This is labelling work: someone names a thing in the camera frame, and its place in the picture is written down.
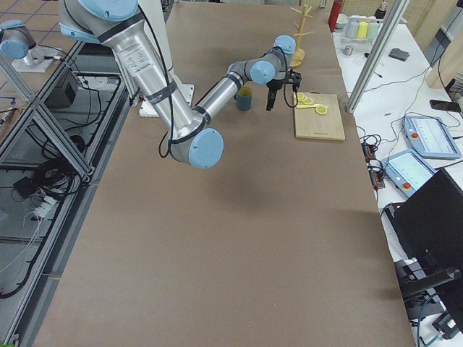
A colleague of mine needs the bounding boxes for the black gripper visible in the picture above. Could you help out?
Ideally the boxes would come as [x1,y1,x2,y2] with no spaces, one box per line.
[266,83,281,111]

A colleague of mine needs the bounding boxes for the dark teal mug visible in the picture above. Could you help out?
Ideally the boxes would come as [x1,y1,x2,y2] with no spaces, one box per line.
[234,86,252,111]

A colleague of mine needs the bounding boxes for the grey robot arm background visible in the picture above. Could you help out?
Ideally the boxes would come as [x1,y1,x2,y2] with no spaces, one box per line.
[1,20,61,73]

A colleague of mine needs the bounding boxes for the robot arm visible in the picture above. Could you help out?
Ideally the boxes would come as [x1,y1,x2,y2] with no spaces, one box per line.
[59,1,301,169]

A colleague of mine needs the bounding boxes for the wooden cup rack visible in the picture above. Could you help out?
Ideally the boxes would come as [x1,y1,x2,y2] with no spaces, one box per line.
[290,4,313,68]

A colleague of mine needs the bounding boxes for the steel cup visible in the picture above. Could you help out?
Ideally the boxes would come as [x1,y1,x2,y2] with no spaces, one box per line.
[342,45,354,56]

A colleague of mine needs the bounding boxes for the grey cup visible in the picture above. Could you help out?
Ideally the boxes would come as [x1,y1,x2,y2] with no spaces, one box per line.
[344,19,359,38]

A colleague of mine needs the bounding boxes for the yellow cup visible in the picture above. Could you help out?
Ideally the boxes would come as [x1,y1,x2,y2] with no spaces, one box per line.
[356,21,368,38]

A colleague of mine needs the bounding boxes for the lemon slice front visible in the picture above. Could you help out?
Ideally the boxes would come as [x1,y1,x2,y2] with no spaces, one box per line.
[297,93,307,102]

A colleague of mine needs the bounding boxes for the yellow plastic knife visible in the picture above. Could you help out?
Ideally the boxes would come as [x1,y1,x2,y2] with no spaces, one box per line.
[296,104,328,112]

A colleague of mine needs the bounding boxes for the wooden cutting board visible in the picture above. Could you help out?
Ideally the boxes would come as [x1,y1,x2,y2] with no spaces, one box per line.
[294,92,345,141]

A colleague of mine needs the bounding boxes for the lemon slice on knife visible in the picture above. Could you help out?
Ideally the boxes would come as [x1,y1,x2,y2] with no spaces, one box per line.
[315,104,328,115]

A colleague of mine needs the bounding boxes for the red cylinder bottle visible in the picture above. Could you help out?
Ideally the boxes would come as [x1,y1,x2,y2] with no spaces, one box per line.
[328,0,344,33]

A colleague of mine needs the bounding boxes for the blue teach pendant near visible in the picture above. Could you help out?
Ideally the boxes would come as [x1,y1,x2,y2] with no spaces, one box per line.
[381,149,436,197]

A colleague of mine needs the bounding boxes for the blue teach pendant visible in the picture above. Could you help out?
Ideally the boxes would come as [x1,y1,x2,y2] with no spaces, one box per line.
[404,116,462,160]
[381,149,436,197]

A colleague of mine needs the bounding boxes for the blue teach pendant far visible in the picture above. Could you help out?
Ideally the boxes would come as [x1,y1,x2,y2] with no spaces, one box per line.
[404,116,462,160]

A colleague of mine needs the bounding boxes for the black smartphone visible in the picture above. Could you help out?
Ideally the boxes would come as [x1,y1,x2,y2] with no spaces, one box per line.
[430,99,461,113]

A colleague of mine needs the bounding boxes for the black monitor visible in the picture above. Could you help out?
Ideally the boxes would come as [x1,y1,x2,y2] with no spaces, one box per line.
[386,168,462,328]

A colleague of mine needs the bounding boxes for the black box under table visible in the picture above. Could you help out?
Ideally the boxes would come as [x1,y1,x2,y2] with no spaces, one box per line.
[45,72,78,109]

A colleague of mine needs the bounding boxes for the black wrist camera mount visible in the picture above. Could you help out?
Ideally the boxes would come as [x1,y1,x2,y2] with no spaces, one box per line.
[279,69,302,93]

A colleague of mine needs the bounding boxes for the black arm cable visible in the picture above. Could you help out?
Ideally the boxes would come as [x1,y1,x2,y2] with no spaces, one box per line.
[137,7,211,159]

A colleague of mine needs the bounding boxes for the aluminium frame post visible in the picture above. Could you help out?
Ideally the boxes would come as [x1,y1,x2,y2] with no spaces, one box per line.
[346,0,410,113]

